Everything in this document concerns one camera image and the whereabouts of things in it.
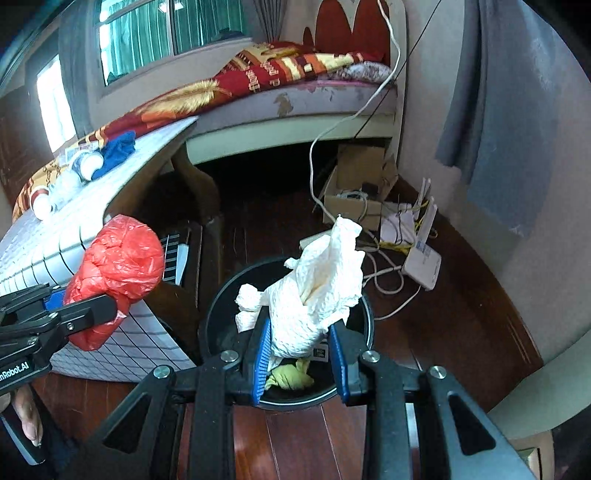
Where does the window with green curtain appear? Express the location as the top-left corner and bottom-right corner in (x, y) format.
(95, 0), (262, 87)

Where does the white checked table cover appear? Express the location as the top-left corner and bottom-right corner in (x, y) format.
(0, 115), (201, 385)

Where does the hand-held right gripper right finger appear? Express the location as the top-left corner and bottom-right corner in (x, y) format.
(328, 320), (539, 480)

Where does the white hanging cable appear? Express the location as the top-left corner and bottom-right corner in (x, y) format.
(308, 0), (403, 227)

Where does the white router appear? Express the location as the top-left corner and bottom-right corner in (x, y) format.
(402, 203), (442, 291)
(380, 178), (432, 246)

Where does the red gold printed blanket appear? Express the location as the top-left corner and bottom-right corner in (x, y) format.
(11, 41), (393, 221)

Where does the grey hanging curtain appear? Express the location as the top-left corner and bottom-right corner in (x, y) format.
(436, 0), (591, 239)

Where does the black round bin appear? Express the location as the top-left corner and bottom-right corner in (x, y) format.
(198, 258), (376, 411)

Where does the white paper towel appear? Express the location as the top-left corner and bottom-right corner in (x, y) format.
(235, 215), (365, 358)

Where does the person's left hand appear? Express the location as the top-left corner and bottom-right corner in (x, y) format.
(11, 385), (45, 447)

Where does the dark wooden table frame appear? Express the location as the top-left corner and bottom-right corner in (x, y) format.
(111, 145), (223, 365)

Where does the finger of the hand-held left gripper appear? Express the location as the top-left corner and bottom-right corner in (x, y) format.
(0, 284), (66, 320)
(0, 294), (119, 352)

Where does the open cardboard box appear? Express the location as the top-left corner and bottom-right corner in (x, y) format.
(322, 144), (400, 230)

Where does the grey purple mattress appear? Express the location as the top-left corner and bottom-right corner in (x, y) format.
(185, 76), (399, 139)

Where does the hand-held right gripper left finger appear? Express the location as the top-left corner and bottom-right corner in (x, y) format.
(51, 318), (278, 480)

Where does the dark blue cloth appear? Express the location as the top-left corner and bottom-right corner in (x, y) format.
(92, 130), (137, 179)

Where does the bright narrow window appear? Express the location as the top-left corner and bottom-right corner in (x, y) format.
(34, 55), (78, 154)

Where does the yellow-green crumpled wrapper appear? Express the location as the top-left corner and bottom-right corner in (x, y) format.
(264, 357), (315, 392)

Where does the white bed frame red headboard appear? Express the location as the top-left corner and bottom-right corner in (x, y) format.
(185, 0), (409, 165)

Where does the red plastic bag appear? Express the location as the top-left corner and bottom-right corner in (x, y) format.
(63, 213), (165, 352)

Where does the black white striped box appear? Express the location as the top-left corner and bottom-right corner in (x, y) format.
(158, 232), (191, 285)

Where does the grey fuzzy pillow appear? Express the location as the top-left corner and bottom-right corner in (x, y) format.
(344, 61), (394, 85)

